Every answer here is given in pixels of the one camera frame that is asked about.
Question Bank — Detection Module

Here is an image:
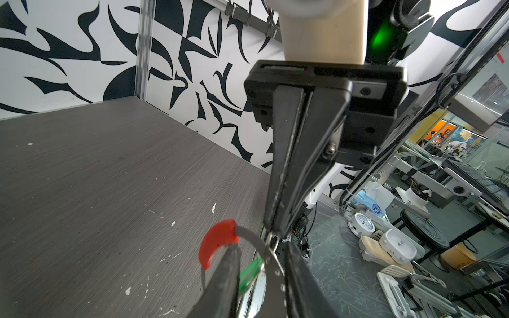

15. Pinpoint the green key tag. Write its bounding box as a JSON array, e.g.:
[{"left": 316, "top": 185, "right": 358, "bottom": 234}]
[{"left": 239, "top": 255, "right": 265, "bottom": 296}]

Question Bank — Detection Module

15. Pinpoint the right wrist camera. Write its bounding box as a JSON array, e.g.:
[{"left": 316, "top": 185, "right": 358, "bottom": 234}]
[{"left": 266, "top": 0, "right": 369, "bottom": 65}]

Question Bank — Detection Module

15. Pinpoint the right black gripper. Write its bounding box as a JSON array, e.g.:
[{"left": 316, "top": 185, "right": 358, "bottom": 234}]
[{"left": 244, "top": 60, "right": 408, "bottom": 237}]

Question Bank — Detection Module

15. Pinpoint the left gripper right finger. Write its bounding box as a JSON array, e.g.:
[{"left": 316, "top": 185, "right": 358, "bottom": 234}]
[{"left": 284, "top": 242, "right": 338, "bottom": 318}]

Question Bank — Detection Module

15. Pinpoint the black wall hook rack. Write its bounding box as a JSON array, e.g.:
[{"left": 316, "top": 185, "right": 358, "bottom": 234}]
[{"left": 205, "top": 0, "right": 282, "bottom": 42}]

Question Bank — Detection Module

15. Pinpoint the white round gauge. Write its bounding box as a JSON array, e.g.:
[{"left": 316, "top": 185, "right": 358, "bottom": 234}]
[{"left": 347, "top": 212, "right": 376, "bottom": 238}]

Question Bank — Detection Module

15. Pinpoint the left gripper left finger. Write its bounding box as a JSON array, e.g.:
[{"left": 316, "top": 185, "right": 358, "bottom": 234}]
[{"left": 188, "top": 245, "right": 241, "bottom": 317}]

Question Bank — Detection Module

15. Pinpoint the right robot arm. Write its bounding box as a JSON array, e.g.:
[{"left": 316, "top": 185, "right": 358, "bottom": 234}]
[{"left": 244, "top": 1, "right": 434, "bottom": 237}]

